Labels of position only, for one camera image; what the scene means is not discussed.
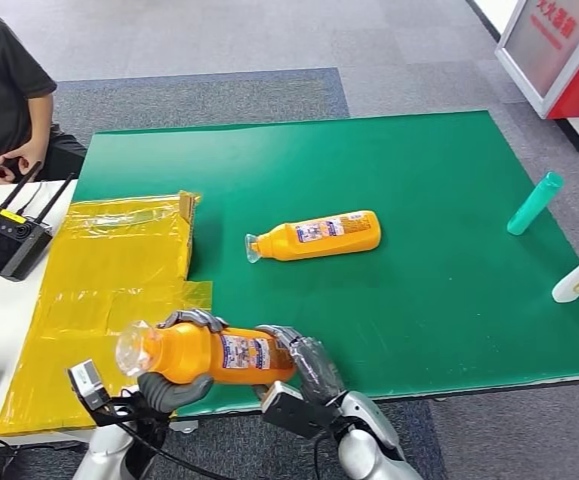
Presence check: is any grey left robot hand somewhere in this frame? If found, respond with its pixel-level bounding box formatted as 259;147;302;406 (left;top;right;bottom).
137;308;230;415

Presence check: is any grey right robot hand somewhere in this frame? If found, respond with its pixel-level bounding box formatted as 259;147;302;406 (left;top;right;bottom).
254;324;346;407

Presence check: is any orange bottle with clear cap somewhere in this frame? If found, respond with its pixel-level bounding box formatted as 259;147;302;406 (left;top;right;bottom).
115;320;297;387
244;209;382;265

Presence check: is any teal plastic bottle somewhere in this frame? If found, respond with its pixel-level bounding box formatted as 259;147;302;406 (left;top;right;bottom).
506;171;564;237

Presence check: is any yellow tape-wrapped flat cardboard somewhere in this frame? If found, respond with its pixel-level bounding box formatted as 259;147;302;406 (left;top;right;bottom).
0;190;214;437

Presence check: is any green table mat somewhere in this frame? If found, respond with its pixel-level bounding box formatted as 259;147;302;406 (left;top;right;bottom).
71;110;579;419

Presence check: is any black remote controller with antennas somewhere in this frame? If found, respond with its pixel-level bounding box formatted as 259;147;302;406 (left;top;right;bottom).
0;162;76;283

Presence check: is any red and white sign cabinet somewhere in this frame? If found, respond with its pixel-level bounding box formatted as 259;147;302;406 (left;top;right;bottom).
494;0;579;122

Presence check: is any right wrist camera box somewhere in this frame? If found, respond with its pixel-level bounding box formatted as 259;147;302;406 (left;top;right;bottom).
260;382;337;440

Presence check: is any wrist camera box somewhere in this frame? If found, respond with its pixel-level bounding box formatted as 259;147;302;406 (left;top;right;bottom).
66;359;112;415
260;382;337;440

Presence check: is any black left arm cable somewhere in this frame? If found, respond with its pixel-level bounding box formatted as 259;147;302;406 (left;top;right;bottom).
111;413;242;480

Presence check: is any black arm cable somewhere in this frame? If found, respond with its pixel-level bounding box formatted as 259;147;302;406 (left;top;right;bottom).
111;413;242;480
312;430;323;480

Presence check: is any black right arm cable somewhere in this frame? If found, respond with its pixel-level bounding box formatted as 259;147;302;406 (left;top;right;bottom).
312;430;323;480

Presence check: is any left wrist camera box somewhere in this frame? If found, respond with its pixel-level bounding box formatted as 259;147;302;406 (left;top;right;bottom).
66;359;112;415

